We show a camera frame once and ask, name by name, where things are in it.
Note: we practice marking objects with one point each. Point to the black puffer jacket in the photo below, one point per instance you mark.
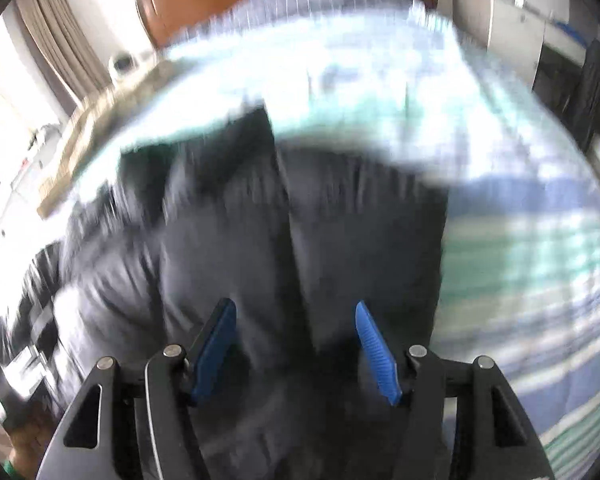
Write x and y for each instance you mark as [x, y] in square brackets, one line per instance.
[290, 240]

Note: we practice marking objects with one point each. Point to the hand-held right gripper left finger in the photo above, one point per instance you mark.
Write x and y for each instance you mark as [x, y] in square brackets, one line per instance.
[215, 340]

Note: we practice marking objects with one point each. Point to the striped bed sheet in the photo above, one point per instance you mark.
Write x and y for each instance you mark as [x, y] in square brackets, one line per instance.
[505, 260]

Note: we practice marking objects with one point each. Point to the white desk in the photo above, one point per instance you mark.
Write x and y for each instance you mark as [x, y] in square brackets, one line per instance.
[510, 25]

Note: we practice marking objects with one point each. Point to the white window cabinet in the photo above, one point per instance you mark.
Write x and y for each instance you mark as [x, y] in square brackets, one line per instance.
[10, 185]

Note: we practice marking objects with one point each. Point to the wooden headboard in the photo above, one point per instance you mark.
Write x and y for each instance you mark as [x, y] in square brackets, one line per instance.
[195, 0]

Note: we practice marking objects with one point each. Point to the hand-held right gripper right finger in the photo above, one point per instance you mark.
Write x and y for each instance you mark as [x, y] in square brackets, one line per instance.
[375, 350]

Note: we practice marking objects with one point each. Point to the white desk fan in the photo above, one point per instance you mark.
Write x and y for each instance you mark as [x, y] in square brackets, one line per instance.
[122, 64]

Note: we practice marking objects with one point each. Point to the brown curtain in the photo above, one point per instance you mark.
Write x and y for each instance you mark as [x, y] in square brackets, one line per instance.
[55, 35]

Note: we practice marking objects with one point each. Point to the dark jacket on chair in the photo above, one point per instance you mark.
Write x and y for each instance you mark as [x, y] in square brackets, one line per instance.
[595, 90]

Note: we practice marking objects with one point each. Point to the blue checked pillow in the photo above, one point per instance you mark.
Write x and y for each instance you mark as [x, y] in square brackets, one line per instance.
[330, 0]

